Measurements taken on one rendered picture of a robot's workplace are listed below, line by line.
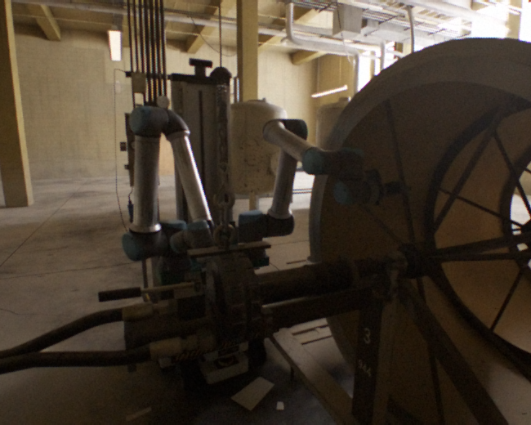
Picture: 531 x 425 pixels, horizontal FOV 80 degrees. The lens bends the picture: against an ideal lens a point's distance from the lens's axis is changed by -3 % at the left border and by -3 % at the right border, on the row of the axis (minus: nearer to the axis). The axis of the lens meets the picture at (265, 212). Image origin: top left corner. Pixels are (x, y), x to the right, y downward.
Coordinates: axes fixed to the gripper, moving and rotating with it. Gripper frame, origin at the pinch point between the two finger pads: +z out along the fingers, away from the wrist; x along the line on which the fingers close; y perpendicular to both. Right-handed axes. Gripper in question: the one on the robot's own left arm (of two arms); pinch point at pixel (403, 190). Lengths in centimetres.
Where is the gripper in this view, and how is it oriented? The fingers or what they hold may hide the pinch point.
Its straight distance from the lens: 151.2
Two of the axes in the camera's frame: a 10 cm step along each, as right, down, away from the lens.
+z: 9.2, -0.8, 3.9
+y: 1.3, 9.9, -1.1
